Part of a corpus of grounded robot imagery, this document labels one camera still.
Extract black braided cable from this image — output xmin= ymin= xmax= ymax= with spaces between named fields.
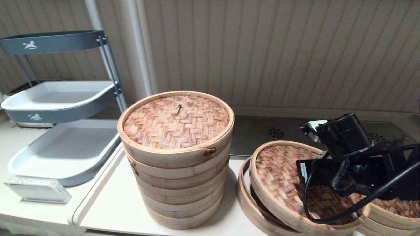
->
xmin=330 ymin=157 xmax=357 ymax=197

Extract grey metal double rack post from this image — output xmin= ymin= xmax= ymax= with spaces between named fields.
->
xmin=96 ymin=35 xmax=128 ymax=113

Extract pale woven bamboo steamer lid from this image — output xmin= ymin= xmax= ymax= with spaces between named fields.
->
xmin=117 ymin=91 xmax=235 ymax=169

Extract pale bamboo steamer basket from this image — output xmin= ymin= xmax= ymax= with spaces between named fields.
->
xmin=126 ymin=149 xmax=230 ymax=181
xmin=131 ymin=162 xmax=229 ymax=193
xmin=136 ymin=175 xmax=227 ymax=206
xmin=141 ymin=188 xmax=225 ymax=218
xmin=146 ymin=200 xmax=223 ymax=230

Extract clear acrylic sign holder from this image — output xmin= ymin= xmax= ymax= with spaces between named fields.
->
xmin=4 ymin=176 xmax=73 ymax=204

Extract white round appliance base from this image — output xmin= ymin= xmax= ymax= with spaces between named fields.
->
xmin=15 ymin=122 xmax=54 ymax=129

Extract brown bamboo steamer basket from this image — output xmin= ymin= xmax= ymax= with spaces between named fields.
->
xmin=356 ymin=223 xmax=420 ymax=236
xmin=236 ymin=157 xmax=296 ymax=236

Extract beige wall ledge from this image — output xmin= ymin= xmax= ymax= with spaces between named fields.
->
xmin=231 ymin=106 xmax=420 ymax=122

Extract dark grey shelf with horse logo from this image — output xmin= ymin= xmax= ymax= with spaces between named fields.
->
xmin=0 ymin=31 xmax=106 ymax=55

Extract thin white vertical pipe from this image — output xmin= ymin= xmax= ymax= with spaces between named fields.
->
xmin=85 ymin=0 xmax=106 ymax=32

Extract dark woven bamboo steamer lid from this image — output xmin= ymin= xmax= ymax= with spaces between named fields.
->
xmin=249 ymin=140 xmax=371 ymax=234

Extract thin grey metal rack posts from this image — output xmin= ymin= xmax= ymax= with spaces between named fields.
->
xmin=15 ymin=55 xmax=41 ymax=86

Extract white-lined grey rack tray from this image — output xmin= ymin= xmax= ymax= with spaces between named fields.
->
xmin=7 ymin=119 xmax=122 ymax=187

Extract right bamboo steamer stack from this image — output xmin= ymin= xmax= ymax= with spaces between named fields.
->
xmin=356 ymin=193 xmax=420 ymax=230

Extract dark metal panel with vents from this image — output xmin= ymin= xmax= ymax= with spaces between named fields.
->
xmin=230 ymin=116 xmax=420 ymax=160

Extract grey tray with horse logo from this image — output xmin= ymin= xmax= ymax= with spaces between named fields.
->
xmin=1 ymin=81 xmax=122 ymax=124

